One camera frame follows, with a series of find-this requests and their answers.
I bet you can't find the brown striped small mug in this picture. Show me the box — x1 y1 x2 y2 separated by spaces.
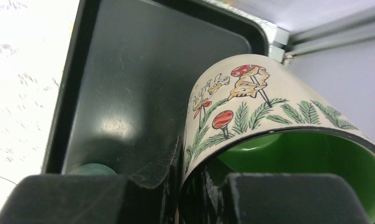
68 163 117 175

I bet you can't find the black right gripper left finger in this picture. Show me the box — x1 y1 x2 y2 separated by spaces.
0 136 181 224

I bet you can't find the aluminium frame rail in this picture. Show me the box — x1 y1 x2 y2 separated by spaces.
205 0 375 64

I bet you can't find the beige upside-down mug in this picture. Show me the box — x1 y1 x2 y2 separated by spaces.
179 54 375 224

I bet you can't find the black serving tray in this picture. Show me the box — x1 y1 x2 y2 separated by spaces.
43 0 269 178

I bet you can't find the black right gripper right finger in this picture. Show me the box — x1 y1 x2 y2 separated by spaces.
203 172 369 224

